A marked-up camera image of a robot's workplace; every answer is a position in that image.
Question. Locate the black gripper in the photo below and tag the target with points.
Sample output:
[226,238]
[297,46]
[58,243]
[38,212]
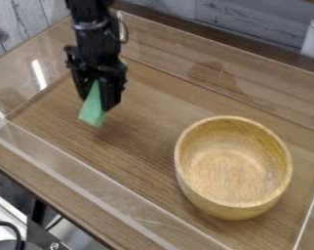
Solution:
[93,59]

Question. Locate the green rectangular block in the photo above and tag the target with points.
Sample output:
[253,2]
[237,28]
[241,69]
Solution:
[90,112]

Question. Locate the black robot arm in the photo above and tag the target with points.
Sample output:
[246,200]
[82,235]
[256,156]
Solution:
[90,10]

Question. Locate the brown wooden bowl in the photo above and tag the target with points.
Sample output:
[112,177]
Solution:
[233,167]

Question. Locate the black table leg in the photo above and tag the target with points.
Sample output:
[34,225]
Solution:
[38,210]

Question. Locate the clear acrylic tray wall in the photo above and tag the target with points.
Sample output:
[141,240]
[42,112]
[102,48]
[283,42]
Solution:
[108,176]

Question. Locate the black metal bracket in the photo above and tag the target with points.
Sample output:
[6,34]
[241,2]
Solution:
[41,239]

